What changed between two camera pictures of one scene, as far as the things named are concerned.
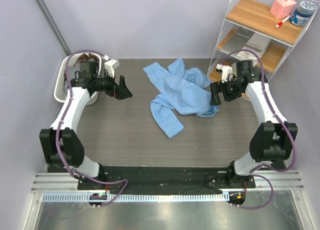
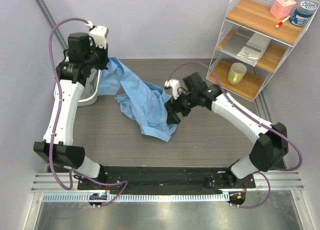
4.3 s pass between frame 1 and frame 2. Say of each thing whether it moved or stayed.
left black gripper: moved
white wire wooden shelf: stayed
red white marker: stayed
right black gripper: moved
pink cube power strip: stayed
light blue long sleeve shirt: moved
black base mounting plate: stayed
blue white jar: stayed
